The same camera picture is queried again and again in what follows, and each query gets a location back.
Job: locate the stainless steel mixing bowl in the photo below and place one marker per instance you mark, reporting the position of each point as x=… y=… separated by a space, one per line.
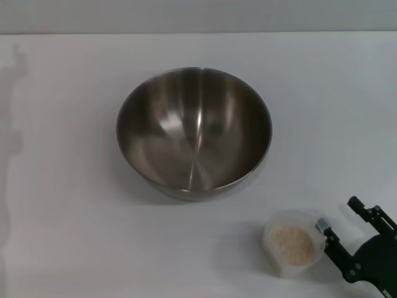
x=195 y=130

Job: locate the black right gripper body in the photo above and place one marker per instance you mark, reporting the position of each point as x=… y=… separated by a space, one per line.
x=380 y=260

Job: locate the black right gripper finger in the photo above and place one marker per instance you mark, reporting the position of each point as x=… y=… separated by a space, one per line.
x=338 y=248
x=375 y=217

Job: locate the translucent plastic measuring cup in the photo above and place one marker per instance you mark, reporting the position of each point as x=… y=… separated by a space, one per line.
x=310 y=223

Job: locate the beige uncooked rice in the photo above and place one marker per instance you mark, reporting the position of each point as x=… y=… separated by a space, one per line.
x=293 y=245

